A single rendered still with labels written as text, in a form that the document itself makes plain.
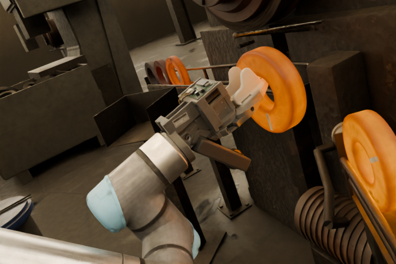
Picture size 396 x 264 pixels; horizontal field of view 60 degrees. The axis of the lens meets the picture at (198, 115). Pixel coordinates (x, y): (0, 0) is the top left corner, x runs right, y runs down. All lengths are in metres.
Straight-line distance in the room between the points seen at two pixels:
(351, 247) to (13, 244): 0.57
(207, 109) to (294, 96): 0.14
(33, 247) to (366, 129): 0.45
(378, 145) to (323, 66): 0.30
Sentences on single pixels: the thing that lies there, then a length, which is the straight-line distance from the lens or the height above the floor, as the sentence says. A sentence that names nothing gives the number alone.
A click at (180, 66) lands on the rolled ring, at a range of 1.55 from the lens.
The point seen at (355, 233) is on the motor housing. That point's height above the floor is 0.52.
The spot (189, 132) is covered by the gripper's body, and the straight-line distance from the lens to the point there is 0.54.
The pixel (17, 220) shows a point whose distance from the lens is 1.63.
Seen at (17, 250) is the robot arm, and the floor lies 0.83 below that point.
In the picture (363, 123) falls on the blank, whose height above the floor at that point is 0.78.
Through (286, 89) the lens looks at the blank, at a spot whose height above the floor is 0.84.
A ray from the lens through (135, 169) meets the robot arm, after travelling 0.51.
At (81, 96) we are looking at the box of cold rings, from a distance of 3.20.
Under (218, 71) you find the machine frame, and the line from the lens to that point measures 1.39.
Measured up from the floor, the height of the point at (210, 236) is 0.01.
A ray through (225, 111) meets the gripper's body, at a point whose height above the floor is 0.84.
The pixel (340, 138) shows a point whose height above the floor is 0.71.
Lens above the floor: 1.03
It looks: 19 degrees down
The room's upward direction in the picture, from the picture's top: 19 degrees counter-clockwise
